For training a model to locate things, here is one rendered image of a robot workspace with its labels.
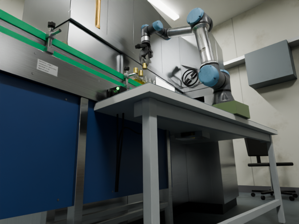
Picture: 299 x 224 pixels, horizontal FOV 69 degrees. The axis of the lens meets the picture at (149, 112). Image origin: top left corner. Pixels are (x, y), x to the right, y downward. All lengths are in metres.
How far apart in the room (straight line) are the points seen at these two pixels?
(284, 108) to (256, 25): 1.75
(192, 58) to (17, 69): 2.23
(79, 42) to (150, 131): 0.89
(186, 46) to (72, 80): 2.13
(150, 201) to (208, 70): 0.85
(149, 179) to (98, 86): 0.49
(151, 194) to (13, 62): 0.61
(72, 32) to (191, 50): 1.70
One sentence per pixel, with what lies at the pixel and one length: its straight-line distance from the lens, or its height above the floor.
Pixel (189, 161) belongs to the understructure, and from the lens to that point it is 2.50.
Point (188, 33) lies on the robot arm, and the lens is 1.74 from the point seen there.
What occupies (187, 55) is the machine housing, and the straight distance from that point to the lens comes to 2.81.
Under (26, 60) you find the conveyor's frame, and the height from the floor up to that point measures 0.82.
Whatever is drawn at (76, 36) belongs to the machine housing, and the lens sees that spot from 1.47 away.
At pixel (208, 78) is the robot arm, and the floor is 0.96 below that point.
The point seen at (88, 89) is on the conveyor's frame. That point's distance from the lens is 0.97.
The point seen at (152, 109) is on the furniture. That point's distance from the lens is 0.79.
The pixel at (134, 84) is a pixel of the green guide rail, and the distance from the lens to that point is 1.28.
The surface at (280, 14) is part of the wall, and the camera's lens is 4.96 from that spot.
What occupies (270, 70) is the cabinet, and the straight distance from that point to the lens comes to 4.22.
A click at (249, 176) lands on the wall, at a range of 4.41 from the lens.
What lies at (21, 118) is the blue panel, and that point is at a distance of 0.81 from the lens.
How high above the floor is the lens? 0.46
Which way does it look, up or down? 15 degrees up
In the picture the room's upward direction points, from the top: 1 degrees counter-clockwise
